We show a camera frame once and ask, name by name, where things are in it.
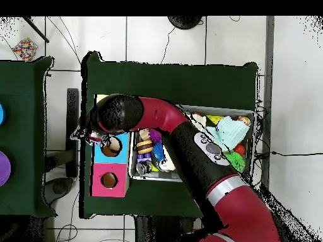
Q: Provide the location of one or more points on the clear blue packet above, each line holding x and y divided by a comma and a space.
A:
83, 134

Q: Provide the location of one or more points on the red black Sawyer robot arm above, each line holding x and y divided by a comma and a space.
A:
156, 113

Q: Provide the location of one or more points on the wooden box with three holes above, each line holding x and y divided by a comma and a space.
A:
99, 171

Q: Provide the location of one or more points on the shallow clear mesh bin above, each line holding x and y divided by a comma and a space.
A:
132, 166

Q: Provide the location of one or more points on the black upright panel stand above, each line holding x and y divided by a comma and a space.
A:
72, 151

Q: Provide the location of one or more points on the brown wooden yo-yo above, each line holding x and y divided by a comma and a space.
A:
145, 146

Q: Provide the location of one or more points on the black white striped toy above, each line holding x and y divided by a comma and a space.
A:
143, 168

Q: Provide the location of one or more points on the purple spiky ball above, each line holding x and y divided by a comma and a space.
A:
155, 135

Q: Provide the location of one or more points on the blue spiky ball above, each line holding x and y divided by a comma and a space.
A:
159, 151

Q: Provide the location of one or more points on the dark green side table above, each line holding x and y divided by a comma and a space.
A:
25, 126

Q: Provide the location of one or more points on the dark green table cloth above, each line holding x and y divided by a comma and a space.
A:
151, 80

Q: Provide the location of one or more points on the blue round disc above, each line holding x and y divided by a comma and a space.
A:
1, 115

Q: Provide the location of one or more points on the purple round disc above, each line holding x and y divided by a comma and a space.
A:
3, 169

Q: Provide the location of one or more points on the multicoloured speckled toy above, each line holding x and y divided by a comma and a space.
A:
24, 49

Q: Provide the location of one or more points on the yellow toy block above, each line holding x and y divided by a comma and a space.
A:
214, 119

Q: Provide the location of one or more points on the mint green waffle cloth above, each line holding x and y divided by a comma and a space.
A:
229, 132

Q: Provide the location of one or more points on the green spiky rubber ball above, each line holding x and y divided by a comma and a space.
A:
235, 160

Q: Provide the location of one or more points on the red ball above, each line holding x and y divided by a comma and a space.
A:
239, 149

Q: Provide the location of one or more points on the black round floor base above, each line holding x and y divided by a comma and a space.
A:
184, 21

